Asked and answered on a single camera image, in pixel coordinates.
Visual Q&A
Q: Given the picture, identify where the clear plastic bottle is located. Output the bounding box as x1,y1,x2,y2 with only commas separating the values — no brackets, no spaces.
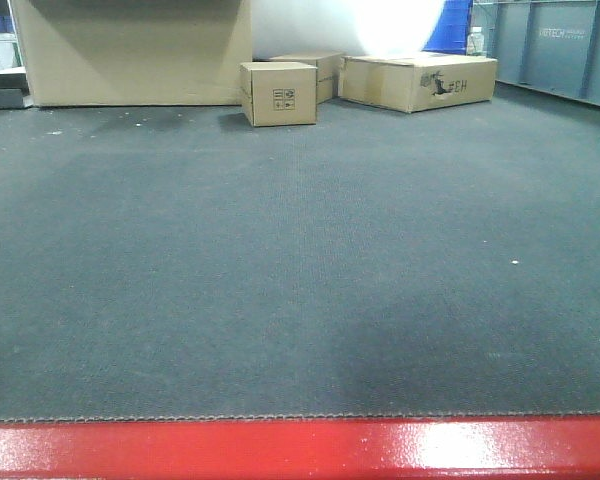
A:
466,26,486,57

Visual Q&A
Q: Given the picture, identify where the small cardboard box behind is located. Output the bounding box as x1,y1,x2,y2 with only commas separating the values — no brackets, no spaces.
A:
268,51,344,104

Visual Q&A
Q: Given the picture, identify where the dark grey carpet mat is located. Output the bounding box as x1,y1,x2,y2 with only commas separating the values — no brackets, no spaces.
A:
0,86,600,421

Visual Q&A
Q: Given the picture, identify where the large cardboard box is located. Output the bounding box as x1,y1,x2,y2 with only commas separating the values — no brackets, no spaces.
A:
10,1,252,107

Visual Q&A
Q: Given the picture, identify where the flat wide cardboard box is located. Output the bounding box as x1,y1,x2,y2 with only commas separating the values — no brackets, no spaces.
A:
338,52,498,113

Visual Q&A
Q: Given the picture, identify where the blue panel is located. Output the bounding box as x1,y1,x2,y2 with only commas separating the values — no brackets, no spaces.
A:
423,0,473,55

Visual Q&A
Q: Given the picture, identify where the small cardboard box with symbols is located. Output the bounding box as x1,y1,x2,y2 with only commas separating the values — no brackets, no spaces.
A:
239,62,318,127

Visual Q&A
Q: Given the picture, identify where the grey metal partition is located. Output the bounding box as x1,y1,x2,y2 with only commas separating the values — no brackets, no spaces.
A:
472,1,600,107

